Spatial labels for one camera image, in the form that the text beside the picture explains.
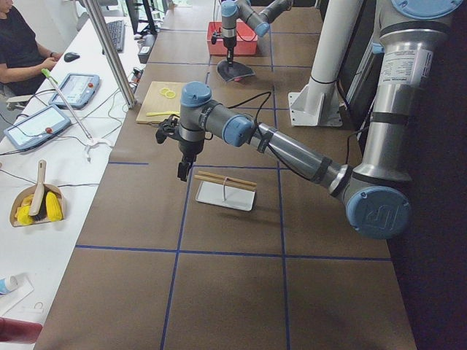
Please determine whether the yellow plastic knife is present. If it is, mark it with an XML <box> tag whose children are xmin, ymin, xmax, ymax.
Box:
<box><xmin>146</xmin><ymin>111</ymin><xmax>180</xmax><ymax>117</ymax></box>

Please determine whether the wooden rack bar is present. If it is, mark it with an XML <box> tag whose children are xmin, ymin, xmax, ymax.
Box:
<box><xmin>194</xmin><ymin>171</ymin><xmax>257</xmax><ymax>191</ymax></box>

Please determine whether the yellow toy corn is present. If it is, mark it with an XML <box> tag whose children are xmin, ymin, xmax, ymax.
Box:
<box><xmin>45</xmin><ymin>191</ymin><xmax>63</xmax><ymax>222</ymax></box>

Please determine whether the black adapter box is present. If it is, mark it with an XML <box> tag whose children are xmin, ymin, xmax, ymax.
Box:
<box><xmin>138</xmin><ymin>34</ymin><xmax>156</xmax><ymax>64</ymax></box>

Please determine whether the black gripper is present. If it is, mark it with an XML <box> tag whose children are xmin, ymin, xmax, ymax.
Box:
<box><xmin>223</xmin><ymin>36</ymin><xmax>236</xmax><ymax>67</ymax></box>
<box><xmin>177</xmin><ymin>139</ymin><xmax>204</xmax><ymax>182</ymax></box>

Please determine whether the wooden cutting board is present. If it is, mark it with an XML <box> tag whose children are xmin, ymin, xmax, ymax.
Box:
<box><xmin>136</xmin><ymin>81</ymin><xmax>185</xmax><ymax>125</ymax></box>

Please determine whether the aluminium frame post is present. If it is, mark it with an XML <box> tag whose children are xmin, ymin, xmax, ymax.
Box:
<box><xmin>83</xmin><ymin>0</ymin><xmax>136</xmax><ymax>109</ymax></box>

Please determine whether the white grabber stick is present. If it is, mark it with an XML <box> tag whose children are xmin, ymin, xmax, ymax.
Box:
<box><xmin>41</xmin><ymin>69</ymin><xmax>113</xmax><ymax>162</ymax></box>

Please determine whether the teach pendant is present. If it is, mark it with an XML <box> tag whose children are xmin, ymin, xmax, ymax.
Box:
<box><xmin>53</xmin><ymin>73</ymin><xmax>100</xmax><ymax>109</ymax></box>
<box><xmin>4</xmin><ymin>105</ymin><xmax>71</xmax><ymax>150</ymax></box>

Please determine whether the white rack tray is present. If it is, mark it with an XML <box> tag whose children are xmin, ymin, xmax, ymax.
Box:
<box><xmin>196</xmin><ymin>181</ymin><xmax>256</xmax><ymax>211</ymax></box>

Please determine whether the wooden dustpan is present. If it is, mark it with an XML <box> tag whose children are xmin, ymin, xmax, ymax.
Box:
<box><xmin>9</xmin><ymin>184</ymin><xmax>66</xmax><ymax>227</ymax></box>

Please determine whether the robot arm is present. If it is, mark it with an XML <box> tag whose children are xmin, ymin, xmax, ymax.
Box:
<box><xmin>220</xmin><ymin>0</ymin><xmax>293</xmax><ymax>69</ymax></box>
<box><xmin>174</xmin><ymin>1</ymin><xmax>460</xmax><ymax>239</ymax></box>

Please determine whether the black computer mouse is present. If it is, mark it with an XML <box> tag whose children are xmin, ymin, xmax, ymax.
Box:
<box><xmin>63</xmin><ymin>52</ymin><xmax>80</xmax><ymax>63</ymax></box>

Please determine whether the black keyboard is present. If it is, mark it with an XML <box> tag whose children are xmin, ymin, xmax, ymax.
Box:
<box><xmin>106</xmin><ymin>20</ymin><xmax>126</xmax><ymax>53</ymax></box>

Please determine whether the seated person black shirt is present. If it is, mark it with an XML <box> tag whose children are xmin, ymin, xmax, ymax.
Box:
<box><xmin>1</xmin><ymin>1</ymin><xmax>63</xmax><ymax>96</ymax></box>

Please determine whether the pink plastic bin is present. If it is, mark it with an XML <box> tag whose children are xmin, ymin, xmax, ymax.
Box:
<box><xmin>207</xmin><ymin>20</ymin><xmax>259</xmax><ymax>57</ymax></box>

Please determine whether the teach pendant near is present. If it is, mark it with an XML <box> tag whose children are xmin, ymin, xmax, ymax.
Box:
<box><xmin>4</xmin><ymin>105</ymin><xmax>71</xmax><ymax>150</ymax></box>

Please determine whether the grey cloth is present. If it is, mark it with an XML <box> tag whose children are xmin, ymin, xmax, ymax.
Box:
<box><xmin>217</xmin><ymin>60</ymin><xmax>255</xmax><ymax>82</ymax></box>

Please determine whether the hand brush wooden handle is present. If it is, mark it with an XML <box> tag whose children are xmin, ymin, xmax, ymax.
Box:
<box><xmin>29</xmin><ymin>160</ymin><xmax>47</xmax><ymax>222</ymax></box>

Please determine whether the teach pendant far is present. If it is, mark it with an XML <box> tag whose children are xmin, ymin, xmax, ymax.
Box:
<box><xmin>53</xmin><ymin>73</ymin><xmax>100</xmax><ymax>109</ymax></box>

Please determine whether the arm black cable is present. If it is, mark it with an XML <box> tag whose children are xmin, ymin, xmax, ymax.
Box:
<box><xmin>204</xmin><ymin>90</ymin><xmax>369</xmax><ymax>176</ymax></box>

